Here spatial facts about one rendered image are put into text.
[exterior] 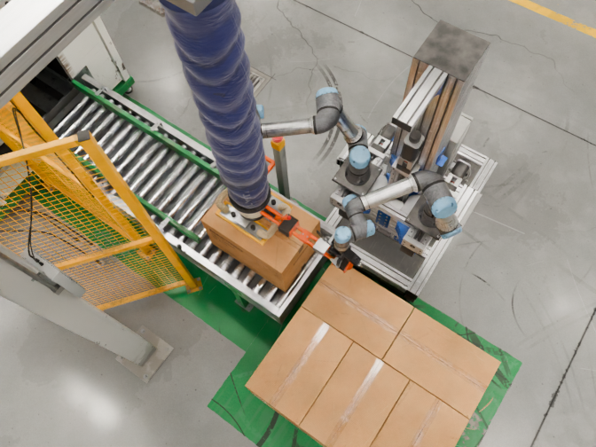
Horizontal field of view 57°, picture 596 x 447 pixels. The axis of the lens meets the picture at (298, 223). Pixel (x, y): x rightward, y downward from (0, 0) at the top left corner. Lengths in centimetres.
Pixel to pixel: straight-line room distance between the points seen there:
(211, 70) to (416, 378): 228
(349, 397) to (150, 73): 334
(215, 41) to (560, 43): 425
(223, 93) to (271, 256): 142
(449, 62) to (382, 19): 296
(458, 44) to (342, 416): 212
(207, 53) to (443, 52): 114
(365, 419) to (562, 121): 304
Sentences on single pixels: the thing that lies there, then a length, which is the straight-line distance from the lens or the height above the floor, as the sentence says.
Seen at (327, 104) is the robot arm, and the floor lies 164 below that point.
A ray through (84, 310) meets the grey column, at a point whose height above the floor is 126.
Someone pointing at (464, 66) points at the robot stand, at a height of 203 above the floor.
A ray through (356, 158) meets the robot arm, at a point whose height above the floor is 126.
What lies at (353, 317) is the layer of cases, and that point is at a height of 54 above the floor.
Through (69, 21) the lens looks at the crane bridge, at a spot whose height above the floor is 300.
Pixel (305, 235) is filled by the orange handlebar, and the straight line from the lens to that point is 287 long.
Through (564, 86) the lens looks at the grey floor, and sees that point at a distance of 535.
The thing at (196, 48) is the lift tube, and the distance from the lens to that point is 180.
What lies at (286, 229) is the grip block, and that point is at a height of 126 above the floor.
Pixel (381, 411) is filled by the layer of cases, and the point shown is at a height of 54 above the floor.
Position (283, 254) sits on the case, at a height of 95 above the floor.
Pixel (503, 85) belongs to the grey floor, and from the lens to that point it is 517.
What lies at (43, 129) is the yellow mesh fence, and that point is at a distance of 290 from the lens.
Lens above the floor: 393
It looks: 67 degrees down
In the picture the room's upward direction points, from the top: 5 degrees counter-clockwise
